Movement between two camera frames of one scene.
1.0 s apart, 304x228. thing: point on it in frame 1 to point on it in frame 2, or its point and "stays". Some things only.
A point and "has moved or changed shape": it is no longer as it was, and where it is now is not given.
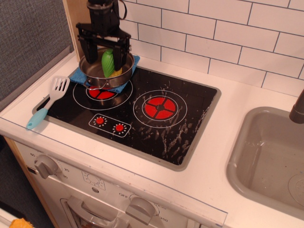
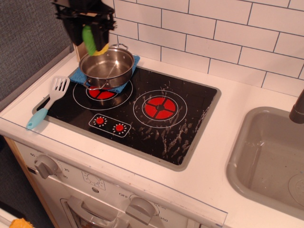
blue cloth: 75,75 stays
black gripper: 105,24 to 75,13
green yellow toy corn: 108,64 has moved or changed shape
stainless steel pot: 95,79 stays
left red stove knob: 99,120 stays
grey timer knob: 45,166 stays
